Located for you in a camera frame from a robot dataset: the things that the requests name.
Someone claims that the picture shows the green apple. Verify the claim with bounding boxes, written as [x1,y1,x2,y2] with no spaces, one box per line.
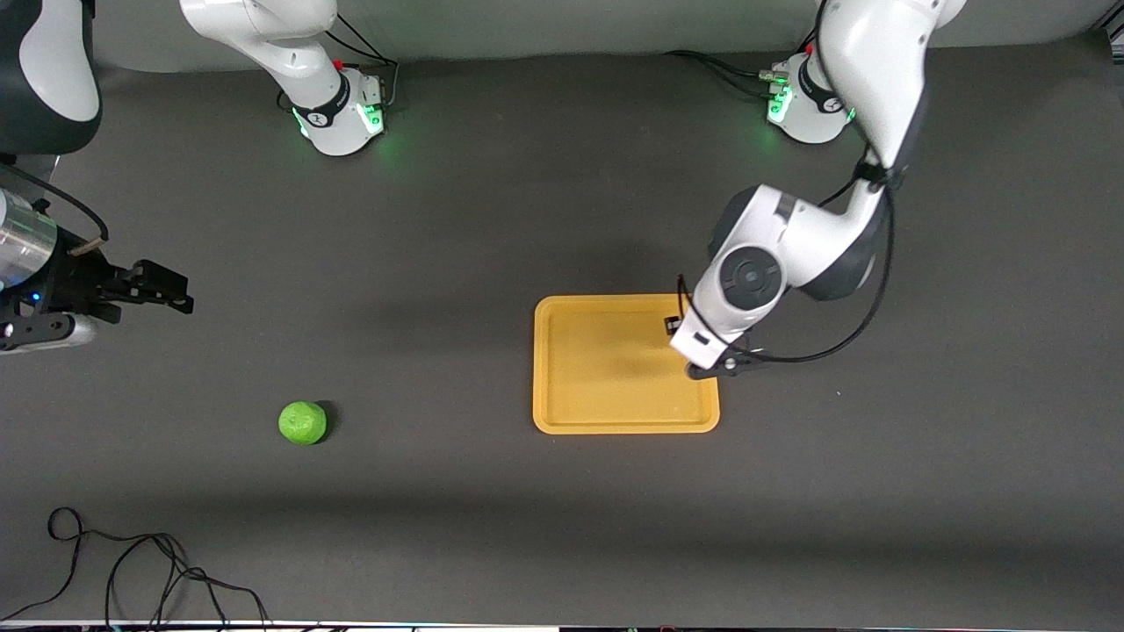
[278,401,328,446]

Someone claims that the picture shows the yellow plastic tray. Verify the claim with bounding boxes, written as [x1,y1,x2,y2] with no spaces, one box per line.
[532,294,721,435]

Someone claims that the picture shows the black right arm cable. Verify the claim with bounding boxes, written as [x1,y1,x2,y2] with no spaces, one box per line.
[0,161,111,257]

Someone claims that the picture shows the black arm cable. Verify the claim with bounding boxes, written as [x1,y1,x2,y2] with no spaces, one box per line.
[676,154,898,365]
[0,161,111,257]

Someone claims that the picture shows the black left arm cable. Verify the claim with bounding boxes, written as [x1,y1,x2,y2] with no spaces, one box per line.
[676,154,898,365]

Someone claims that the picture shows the thin black loose cable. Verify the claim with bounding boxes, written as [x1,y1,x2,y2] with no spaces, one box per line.
[0,506,270,629]

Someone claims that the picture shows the black left base cables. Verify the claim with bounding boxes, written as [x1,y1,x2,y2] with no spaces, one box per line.
[665,49,791,99]

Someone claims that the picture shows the black base cables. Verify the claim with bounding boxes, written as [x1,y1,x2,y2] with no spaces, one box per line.
[665,49,791,99]
[327,13,401,111]

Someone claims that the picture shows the black right base cables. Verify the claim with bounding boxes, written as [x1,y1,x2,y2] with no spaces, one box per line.
[327,13,401,111]

